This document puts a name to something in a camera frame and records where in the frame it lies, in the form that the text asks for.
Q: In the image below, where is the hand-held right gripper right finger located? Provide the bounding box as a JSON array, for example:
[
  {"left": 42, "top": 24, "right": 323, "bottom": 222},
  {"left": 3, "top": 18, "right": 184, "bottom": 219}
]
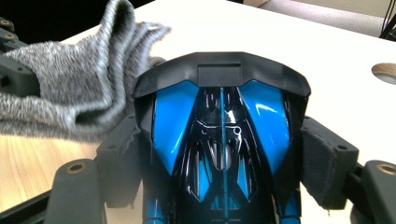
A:
[{"left": 300, "top": 115, "right": 361, "bottom": 210}]

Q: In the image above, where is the blue toy car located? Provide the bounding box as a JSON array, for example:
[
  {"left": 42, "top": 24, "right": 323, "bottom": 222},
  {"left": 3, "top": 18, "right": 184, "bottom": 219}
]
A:
[{"left": 132, "top": 50, "right": 312, "bottom": 224}]

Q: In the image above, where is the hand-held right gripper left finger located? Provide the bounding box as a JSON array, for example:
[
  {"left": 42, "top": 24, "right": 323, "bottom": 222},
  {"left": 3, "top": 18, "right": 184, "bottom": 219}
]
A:
[{"left": 94, "top": 113, "right": 144, "bottom": 209}]

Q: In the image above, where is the gray cloth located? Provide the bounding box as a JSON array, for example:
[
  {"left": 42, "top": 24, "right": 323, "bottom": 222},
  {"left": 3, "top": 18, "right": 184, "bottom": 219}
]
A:
[{"left": 0, "top": 0, "right": 172, "bottom": 143}]

